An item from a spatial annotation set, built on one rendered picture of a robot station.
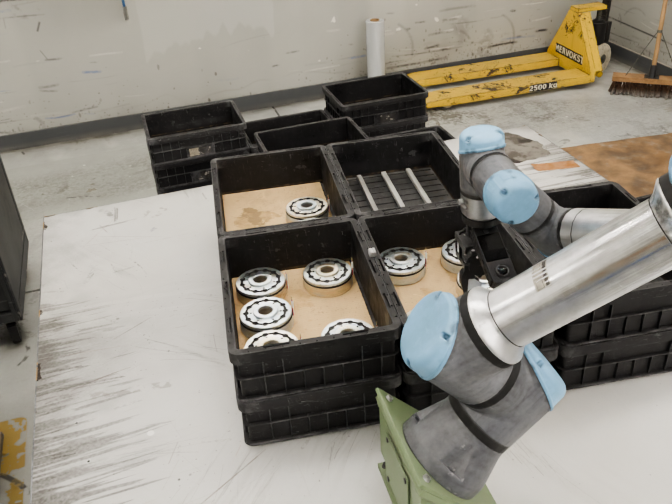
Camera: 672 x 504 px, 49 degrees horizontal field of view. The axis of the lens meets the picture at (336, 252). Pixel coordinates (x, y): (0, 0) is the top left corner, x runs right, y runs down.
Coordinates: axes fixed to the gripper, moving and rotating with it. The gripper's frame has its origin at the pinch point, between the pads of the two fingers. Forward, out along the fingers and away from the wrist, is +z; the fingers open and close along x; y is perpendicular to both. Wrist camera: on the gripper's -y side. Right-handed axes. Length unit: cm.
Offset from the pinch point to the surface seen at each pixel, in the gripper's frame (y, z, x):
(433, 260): 24.9, 4.1, 2.9
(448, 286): 14.6, 4.1, 2.9
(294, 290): 21.8, 2.2, 34.1
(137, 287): 52, 13, 71
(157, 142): 172, 25, 71
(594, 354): -7.6, 10.2, -18.3
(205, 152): 175, 34, 53
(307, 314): 12.9, 2.2, 32.7
